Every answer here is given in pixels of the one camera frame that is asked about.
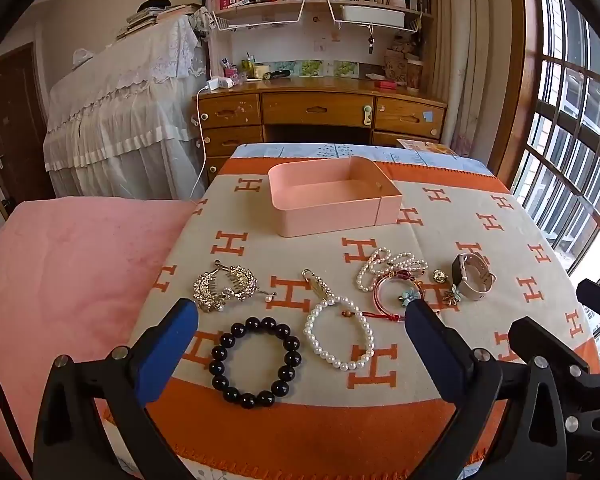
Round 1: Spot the piano under lace cover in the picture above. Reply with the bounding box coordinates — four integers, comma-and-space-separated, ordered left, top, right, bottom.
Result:
44, 10, 211, 201

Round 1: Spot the red string bracelet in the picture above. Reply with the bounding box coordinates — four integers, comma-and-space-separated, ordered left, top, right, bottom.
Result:
342, 271, 423, 328

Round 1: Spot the wooden desk with drawers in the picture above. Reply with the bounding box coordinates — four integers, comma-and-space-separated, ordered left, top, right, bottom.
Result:
196, 77, 448, 186

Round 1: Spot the white charger cable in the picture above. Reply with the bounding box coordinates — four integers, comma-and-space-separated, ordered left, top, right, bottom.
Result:
190, 87, 210, 201

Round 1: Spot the small rice pearl bracelet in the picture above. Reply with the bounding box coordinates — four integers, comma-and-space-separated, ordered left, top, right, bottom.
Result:
356, 247, 428, 292

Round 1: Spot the rhinestone hair comb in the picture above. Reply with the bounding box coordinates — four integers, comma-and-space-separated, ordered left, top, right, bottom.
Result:
193, 260, 260, 313

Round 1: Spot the pink smartwatch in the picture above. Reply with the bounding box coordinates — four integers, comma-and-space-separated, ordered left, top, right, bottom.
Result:
451, 253, 497, 301

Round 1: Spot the black bead bracelet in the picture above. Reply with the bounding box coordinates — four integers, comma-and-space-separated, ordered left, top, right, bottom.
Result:
209, 316, 302, 409

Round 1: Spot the pink storage box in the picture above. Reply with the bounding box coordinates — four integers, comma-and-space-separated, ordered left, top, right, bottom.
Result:
267, 156, 403, 238

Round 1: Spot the large white pearl bracelet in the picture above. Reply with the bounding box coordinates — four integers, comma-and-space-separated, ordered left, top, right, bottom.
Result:
303, 296, 376, 372

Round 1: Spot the pink bedsheet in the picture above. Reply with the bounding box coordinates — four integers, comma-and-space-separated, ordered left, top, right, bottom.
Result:
0, 197, 201, 480

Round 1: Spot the orange printed booklet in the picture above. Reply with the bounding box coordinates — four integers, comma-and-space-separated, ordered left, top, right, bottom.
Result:
397, 139, 456, 156

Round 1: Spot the gold hair clip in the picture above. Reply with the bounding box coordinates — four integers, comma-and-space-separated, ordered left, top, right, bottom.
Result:
301, 268, 337, 306

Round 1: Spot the small bottles cluster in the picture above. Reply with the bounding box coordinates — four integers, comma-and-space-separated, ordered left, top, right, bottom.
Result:
222, 57, 246, 86

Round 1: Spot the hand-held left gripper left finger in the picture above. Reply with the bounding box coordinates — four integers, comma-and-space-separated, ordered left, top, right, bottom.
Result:
32, 298, 199, 480

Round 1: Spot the white wire basket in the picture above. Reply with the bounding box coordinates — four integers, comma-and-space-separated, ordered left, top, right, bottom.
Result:
327, 0, 423, 33
211, 0, 306, 31

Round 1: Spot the carved wooden pen holder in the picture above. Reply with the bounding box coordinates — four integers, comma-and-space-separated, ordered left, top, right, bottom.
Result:
384, 49, 408, 83

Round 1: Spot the barred window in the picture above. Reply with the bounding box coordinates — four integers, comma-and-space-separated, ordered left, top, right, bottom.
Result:
510, 0, 600, 376

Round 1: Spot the stack of books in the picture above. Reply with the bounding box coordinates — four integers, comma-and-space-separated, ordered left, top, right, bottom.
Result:
116, 0, 201, 41

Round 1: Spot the orange and beige patterned blanket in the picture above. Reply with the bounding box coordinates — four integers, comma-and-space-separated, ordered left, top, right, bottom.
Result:
105, 157, 600, 466

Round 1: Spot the brown wooden door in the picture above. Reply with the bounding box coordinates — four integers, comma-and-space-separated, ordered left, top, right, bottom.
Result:
0, 42, 56, 211

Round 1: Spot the pale floral curtain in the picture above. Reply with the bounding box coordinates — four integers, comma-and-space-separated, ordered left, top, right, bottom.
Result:
432, 0, 511, 158

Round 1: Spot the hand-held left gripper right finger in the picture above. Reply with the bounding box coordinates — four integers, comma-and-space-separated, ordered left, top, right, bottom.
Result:
404, 299, 568, 480

